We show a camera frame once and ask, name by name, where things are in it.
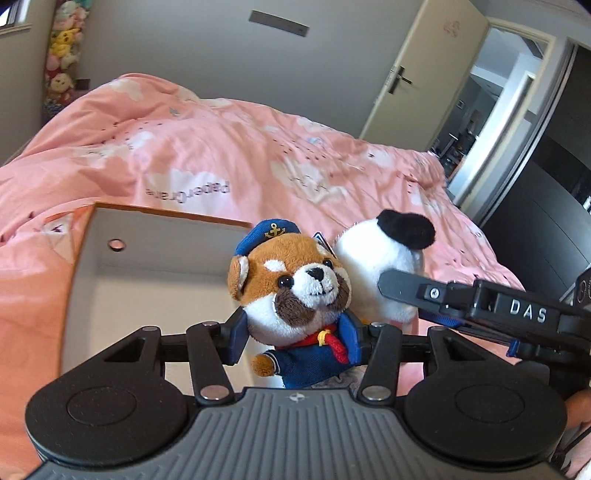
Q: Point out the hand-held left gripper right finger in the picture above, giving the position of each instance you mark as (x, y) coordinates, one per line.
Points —
(353, 341)

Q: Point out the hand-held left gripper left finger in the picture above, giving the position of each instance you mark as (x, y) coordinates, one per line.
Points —
(238, 337)

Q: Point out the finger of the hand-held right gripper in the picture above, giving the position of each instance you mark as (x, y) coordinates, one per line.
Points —
(415, 290)
(480, 333)

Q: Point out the panda plush toy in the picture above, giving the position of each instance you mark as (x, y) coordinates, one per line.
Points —
(369, 249)

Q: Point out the red panda sailor plush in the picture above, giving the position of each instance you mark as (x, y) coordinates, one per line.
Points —
(295, 281)

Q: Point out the orange cardboard box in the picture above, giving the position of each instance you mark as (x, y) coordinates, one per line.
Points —
(138, 286)

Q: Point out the person's right hand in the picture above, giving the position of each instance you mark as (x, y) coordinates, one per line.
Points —
(579, 408)

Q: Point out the black wardrobe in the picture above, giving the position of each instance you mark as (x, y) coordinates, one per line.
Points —
(545, 184)

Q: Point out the pink printed blanket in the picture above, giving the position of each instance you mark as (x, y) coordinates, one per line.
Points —
(231, 147)

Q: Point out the white door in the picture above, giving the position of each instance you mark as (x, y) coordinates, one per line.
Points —
(429, 55)

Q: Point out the column of plush toys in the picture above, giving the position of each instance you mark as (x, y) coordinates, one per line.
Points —
(64, 55)

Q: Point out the window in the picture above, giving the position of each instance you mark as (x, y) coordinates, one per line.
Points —
(11, 11)

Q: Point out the grey wall plate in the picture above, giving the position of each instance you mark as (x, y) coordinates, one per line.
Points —
(278, 23)

